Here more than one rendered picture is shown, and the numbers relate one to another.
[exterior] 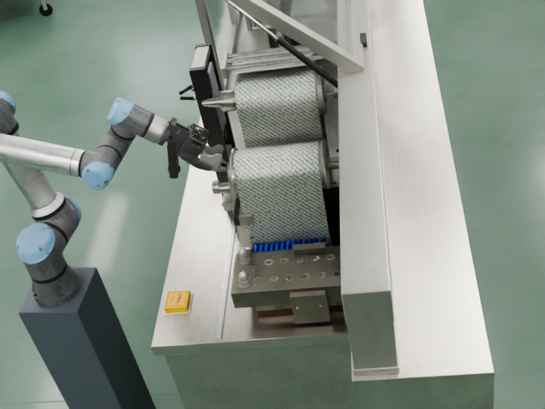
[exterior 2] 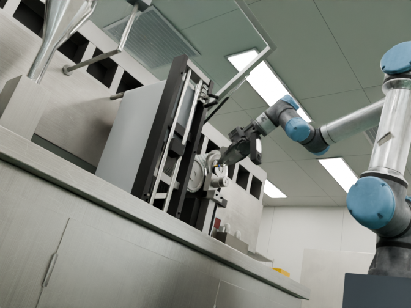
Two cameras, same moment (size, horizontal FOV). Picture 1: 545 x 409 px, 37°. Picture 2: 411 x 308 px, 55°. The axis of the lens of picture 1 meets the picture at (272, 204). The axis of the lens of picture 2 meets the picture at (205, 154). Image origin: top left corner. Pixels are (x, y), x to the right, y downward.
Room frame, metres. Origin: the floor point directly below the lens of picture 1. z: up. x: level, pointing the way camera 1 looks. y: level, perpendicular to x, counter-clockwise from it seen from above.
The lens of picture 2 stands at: (3.09, 0.77, 0.69)
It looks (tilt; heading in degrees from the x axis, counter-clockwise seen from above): 23 degrees up; 212
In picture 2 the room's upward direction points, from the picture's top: 14 degrees clockwise
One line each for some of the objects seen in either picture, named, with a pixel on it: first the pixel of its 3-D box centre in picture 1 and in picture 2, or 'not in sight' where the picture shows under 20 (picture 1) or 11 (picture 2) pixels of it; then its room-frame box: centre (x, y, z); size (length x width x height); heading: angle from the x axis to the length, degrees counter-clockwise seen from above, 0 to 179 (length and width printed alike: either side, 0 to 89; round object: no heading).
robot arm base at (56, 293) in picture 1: (52, 277); (398, 266); (1.93, 0.72, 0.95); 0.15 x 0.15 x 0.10
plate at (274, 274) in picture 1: (303, 275); (197, 242); (1.66, -0.05, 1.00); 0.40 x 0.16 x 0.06; 79
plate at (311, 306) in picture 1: (310, 307); not in sight; (1.56, -0.04, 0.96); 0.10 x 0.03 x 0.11; 79
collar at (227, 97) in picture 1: (231, 100); not in sight; (2.11, 0.06, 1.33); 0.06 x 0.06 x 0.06; 79
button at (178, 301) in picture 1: (178, 301); (276, 273); (1.75, 0.34, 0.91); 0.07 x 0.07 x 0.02; 79
